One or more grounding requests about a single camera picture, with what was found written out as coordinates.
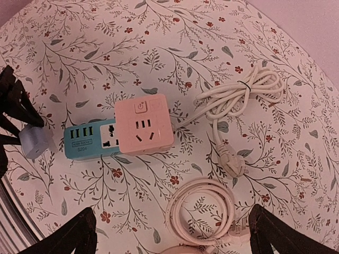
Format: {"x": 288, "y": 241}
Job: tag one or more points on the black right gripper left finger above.
{"x": 78, "y": 235}

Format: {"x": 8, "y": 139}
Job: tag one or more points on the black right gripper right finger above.
{"x": 268, "y": 232}

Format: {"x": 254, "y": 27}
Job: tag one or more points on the light blue usb charger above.
{"x": 35, "y": 141}

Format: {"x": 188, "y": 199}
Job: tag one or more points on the pink round power socket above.
{"x": 187, "y": 250}

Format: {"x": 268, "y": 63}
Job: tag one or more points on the teal power strip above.
{"x": 91, "y": 140}

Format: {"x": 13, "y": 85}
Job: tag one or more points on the pink cube socket adapter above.
{"x": 143, "y": 125}

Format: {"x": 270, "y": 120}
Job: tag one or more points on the floral patterned table mat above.
{"x": 76, "y": 59}

